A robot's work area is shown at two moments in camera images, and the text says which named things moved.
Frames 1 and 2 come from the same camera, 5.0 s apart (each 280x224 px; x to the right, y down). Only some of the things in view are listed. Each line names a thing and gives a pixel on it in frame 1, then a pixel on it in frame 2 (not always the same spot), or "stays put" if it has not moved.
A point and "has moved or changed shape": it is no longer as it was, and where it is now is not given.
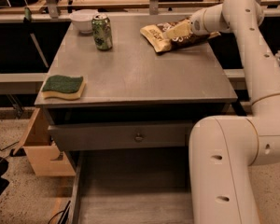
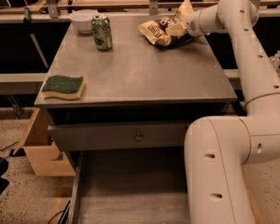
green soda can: x=102 y=32 stays put
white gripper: x=197 y=26 stays put
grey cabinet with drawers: x=132 y=127 stays put
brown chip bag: x=156 y=35 has moved or changed shape
